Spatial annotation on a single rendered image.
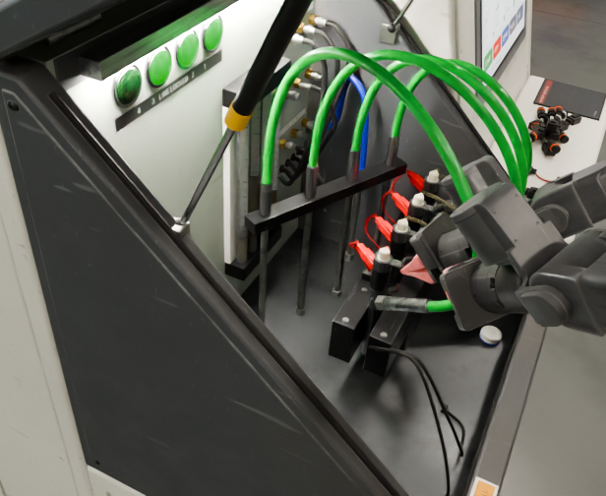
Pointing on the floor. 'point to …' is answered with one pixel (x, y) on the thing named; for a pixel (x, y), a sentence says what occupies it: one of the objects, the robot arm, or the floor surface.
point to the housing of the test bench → (14, 332)
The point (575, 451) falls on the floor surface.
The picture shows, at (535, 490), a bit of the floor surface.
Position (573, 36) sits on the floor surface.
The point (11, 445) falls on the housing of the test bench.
